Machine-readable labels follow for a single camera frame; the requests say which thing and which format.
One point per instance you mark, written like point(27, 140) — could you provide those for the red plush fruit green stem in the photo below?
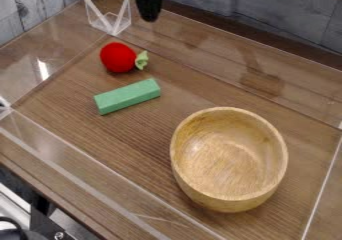
point(121, 59)

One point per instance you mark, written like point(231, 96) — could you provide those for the green rectangular block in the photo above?
point(128, 96)

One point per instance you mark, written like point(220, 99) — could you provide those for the light wooden bowl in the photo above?
point(229, 158)

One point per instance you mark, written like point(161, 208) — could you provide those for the clear acrylic tray enclosure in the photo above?
point(102, 165)

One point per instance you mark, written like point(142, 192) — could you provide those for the black bracket bottom left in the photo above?
point(46, 227)

